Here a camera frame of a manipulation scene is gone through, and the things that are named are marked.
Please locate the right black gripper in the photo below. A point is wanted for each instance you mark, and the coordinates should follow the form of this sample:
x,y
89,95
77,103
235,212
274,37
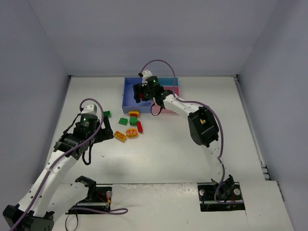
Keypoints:
x,y
138,92

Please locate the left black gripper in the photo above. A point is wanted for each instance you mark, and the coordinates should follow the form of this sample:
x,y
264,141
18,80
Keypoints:
x,y
102,134

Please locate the green curved lego brick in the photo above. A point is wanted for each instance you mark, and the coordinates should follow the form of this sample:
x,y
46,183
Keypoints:
x,y
123,121

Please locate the red lego brick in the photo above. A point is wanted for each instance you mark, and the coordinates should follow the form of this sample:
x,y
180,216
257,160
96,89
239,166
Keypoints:
x,y
139,127

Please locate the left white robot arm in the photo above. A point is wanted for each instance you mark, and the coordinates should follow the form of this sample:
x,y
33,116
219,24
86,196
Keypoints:
x,y
45,203

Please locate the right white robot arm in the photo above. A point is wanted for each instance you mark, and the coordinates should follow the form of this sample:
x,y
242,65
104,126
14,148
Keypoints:
x,y
204,126

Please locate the yellow flat lego brick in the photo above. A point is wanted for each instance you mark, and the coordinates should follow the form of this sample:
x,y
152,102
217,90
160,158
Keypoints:
x,y
120,136

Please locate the large blue container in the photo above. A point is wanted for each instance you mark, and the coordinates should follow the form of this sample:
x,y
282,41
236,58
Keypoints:
x,y
129,103

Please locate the yellow printed round lego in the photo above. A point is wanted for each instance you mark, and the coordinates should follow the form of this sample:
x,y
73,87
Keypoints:
x,y
131,132

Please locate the yellow red green lego stack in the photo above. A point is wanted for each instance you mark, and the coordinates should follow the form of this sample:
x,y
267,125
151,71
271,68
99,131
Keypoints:
x,y
133,117

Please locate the teal container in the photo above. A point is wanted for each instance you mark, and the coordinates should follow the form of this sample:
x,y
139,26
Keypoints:
x,y
168,81

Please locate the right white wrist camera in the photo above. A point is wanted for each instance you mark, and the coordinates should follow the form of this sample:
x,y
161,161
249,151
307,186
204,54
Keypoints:
x,y
145,74

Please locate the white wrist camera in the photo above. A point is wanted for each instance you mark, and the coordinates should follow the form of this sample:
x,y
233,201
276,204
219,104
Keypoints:
x,y
89,109
145,74

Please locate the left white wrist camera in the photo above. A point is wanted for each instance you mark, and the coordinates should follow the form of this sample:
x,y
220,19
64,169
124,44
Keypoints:
x,y
89,109

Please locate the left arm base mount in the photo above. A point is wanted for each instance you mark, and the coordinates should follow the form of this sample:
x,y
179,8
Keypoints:
x,y
100,201

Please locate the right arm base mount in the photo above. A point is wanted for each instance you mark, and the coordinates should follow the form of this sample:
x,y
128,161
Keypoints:
x,y
230,200

